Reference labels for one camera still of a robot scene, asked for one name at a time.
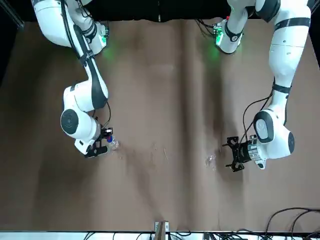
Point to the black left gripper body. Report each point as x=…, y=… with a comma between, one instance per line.
x=242, y=152

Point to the wooden camera mount post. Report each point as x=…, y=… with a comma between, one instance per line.
x=161, y=230

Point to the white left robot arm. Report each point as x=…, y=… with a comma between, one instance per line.
x=282, y=62

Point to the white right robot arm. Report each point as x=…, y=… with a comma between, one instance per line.
x=75, y=122

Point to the clear bottle with blue cap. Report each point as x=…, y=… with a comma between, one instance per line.
x=115, y=144

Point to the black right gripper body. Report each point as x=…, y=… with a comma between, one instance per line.
x=99, y=140

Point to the clear glass sample vial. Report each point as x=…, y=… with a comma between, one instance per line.
x=212, y=160

